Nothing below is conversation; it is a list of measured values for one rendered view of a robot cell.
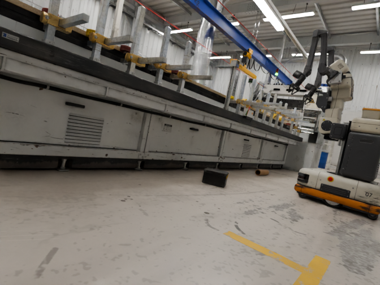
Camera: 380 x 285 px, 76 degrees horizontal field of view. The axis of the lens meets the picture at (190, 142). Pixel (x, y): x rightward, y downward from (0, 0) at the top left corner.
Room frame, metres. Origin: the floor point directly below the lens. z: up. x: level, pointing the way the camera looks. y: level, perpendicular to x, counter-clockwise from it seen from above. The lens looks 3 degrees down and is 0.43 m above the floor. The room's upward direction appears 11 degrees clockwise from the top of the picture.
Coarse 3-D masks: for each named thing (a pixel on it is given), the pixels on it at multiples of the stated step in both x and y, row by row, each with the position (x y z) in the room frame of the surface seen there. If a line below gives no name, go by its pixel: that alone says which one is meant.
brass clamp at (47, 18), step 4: (44, 12) 1.18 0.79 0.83; (40, 16) 1.20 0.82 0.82; (44, 16) 1.18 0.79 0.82; (48, 16) 1.19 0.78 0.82; (52, 16) 1.20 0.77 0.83; (56, 16) 1.22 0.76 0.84; (40, 20) 1.20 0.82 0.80; (44, 20) 1.19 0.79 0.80; (48, 20) 1.19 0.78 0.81; (52, 20) 1.21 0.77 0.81; (56, 20) 1.22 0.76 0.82; (52, 24) 1.21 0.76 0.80; (56, 24) 1.22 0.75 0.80; (56, 28) 1.25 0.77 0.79; (60, 28) 1.24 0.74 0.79; (64, 28) 1.25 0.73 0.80; (68, 28) 1.27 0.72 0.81; (64, 32) 1.29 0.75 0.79; (68, 32) 1.28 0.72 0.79
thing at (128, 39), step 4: (120, 36) 1.33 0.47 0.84; (124, 36) 1.31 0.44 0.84; (128, 36) 1.29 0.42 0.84; (132, 36) 1.29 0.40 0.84; (108, 40) 1.40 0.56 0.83; (112, 40) 1.38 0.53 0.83; (116, 40) 1.35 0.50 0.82; (120, 40) 1.33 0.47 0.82; (124, 40) 1.30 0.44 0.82; (128, 40) 1.28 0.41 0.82; (132, 40) 1.29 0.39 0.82; (88, 44) 1.53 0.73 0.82; (92, 44) 1.51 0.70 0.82; (108, 44) 1.42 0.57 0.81; (112, 44) 1.41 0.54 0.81; (116, 44) 1.39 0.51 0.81
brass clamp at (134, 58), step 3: (126, 54) 1.59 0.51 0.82; (129, 54) 1.57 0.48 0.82; (132, 54) 1.58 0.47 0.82; (126, 57) 1.59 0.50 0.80; (129, 57) 1.57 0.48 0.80; (132, 57) 1.58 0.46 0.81; (135, 57) 1.60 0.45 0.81; (138, 57) 1.62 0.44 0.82; (126, 60) 1.59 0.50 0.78; (129, 60) 1.58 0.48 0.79; (132, 60) 1.59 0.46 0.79; (135, 60) 1.61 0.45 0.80; (138, 63) 1.63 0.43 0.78; (141, 66) 1.67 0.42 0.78; (144, 66) 1.67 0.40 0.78
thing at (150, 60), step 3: (150, 57) 1.55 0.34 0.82; (153, 57) 1.53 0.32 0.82; (156, 57) 1.51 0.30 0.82; (159, 57) 1.50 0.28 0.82; (162, 57) 1.48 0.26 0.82; (120, 60) 1.74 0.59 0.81; (123, 60) 1.72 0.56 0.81; (138, 60) 1.62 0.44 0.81; (141, 60) 1.60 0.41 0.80; (144, 60) 1.58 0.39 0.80; (147, 60) 1.56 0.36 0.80; (150, 60) 1.54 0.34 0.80; (153, 60) 1.53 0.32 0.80; (156, 60) 1.51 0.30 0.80; (159, 60) 1.49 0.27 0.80; (162, 60) 1.48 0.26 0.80; (165, 60) 1.49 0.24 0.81; (123, 63) 1.74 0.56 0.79; (126, 63) 1.73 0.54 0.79; (141, 63) 1.63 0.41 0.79; (144, 63) 1.62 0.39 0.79; (147, 63) 1.60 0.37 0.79; (150, 63) 1.58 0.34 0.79
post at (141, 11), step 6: (138, 12) 1.61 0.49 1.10; (144, 12) 1.62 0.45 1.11; (138, 18) 1.60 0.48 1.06; (138, 24) 1.59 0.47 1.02; (138, 30) 1.60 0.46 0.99; (138, 36) 1.60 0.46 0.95; (138, 42) 1.61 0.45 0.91; (132, 48) 1.60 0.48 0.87; (138, 48) 1.62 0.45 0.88; (132, 66) 1.60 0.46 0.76
